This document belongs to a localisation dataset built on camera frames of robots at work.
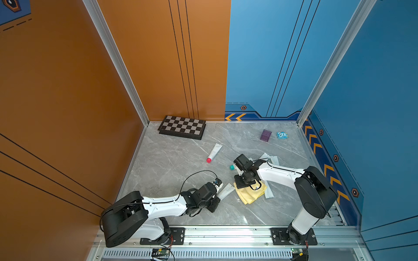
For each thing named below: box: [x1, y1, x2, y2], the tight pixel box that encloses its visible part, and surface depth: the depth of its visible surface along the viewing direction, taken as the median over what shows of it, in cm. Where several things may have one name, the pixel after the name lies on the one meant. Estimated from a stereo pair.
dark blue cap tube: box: [259, 152, 280, 166], surface depth 102 cm
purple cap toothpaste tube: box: [261, 179, 275, 199], surface depth 86 cm
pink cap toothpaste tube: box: [206, 143, 224, 164], surface depth 104 cm
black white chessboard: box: [157, 115, 207, 140], surface depth 115 cm
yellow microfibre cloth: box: [233, 179, 268, 205], surface depth 85 cm
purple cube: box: [260, 128, 273, 143], surface depth 111 cm
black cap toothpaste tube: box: [216, 182, 236, 202], surface depth 87 cm
